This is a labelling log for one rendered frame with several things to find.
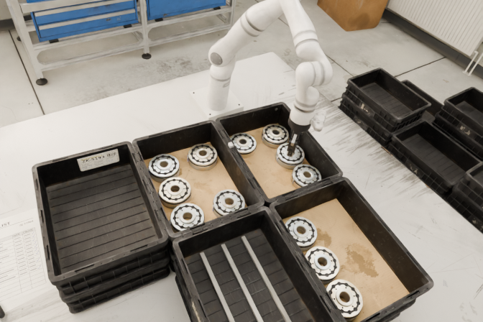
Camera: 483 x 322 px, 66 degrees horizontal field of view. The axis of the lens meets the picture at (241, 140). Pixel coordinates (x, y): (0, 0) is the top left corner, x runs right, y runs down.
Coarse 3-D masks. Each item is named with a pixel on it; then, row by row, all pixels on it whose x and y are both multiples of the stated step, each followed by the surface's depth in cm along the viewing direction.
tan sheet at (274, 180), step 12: (252, 132) 146; (264, 144) 142; (252, 156) 138; (264, 156) 138; (252, 168) 134; (264, 168) 134; (276, 168) 135; (264, 180) 130; (276, 180) 131; (288, 180) 131; (264, 192) 127; (276, 192) 127
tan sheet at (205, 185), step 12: (180, 156) 134; (180, 168) 130; (192, 168) 131; (216, 168) 132; (192, 180) 127; (204, 180) 127; (216, 180) 128; (228, 180) 129; (192, 192) 124; (204, 192) 124; (216, 192) 125; (204, 204) 121; (228, 204) 122; (168, 216) 116
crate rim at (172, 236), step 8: (208, 120) 134; (176, 128) 129; (184, 128) 130; (216, 128) 132; (144, 136) 125; (152, 136) 126; (160, 136) 127; (136, 144) 122; (224, 144) 127; (136, 152) 120; (232, 152) 124; (144, 168) 116; (240, 168) 120; (248, 176) 118; (152, 184) 112; (152, 192) 110; (256, 192) 114; (160, 208) 106; (248, 208) 110; (224, 216) 107; (232, 216) 107; (168, 224) 103; (200, 224) 104; (208, 224) 104; (168, 232) 101; (184, 232) 102
